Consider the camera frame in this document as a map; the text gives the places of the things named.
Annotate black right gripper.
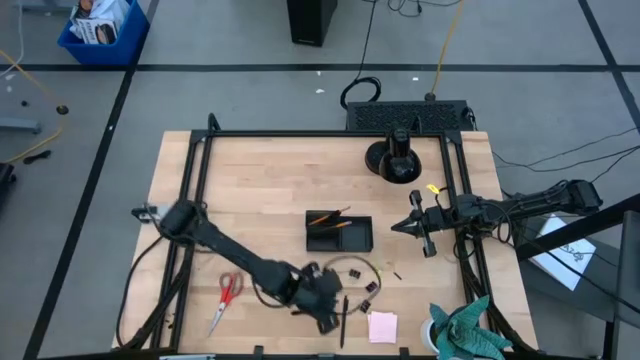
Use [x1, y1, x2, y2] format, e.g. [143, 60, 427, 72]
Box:
[392, 189, 459, 259]

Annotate long yellow hanging cable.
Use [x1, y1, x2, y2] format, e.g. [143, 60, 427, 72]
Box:
[430, 0, 466, 97]

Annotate black vented case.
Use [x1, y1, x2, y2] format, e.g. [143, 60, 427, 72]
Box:
[345, 100, 474, 132]

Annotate pink sticky note pad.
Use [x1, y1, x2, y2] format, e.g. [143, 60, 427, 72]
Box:
[367, 311, 399, 345]

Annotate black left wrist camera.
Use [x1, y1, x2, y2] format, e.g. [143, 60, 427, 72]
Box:
[301, 262, 326, 284]

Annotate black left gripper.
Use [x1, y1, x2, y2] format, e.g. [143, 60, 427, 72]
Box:
[287, 262, 346, 336]

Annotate white printed paper sheet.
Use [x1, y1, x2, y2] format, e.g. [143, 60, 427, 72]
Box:
[529, 214, 597, 292]

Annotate magazines stack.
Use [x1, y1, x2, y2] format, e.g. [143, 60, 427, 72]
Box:
[72, 0, 132, 45]

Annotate yellow floor cable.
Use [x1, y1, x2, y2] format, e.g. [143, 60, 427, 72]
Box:
[0, 49, 70, 164]

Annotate black arm base cable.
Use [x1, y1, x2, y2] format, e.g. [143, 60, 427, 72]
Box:
[115, 219, 201, 349]

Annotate teal artificial plant white pot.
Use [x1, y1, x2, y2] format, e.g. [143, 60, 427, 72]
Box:
[419, 294, 515, 360]

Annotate black metal beam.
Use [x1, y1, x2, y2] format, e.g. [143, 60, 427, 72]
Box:
[514, 194, 640, 261]

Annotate black click pen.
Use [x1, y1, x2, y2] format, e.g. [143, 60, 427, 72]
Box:
[313, 208, 346, 227]
[339, 294, 350, 350]

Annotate blue plastic bin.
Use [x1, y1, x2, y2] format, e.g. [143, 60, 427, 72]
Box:
[57, 0, 151, 66]

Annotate black desk lamp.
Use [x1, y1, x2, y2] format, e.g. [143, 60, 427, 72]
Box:
[364, 127, 423, 185]

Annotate black hanging cable with coil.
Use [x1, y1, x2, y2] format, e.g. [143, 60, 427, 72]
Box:
[339, 0, 384, 109]

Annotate small grey box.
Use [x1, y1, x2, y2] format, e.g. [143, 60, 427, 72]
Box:
[132, 202, 174, 222]

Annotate black aluminium table frame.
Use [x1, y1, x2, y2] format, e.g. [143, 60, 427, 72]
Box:
[113, 112, 540, 360]

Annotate grey metal stand foot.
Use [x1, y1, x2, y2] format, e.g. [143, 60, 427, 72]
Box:
[0, 117, 44, 134]

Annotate black computer tower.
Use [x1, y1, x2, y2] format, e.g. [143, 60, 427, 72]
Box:
[286, 0, 339, 48]

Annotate black left wrist camera cable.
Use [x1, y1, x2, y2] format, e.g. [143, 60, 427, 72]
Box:
[251, 254, 383, 317]

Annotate black mesh desk organizer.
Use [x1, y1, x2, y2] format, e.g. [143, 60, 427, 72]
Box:
[304, 209, 375, 254]

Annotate red handled scissors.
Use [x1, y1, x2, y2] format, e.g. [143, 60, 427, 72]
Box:
[207, 271, 245, 338]

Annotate thin black floor cables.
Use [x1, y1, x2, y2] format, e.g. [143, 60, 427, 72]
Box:
[492, 127, 640, 184]

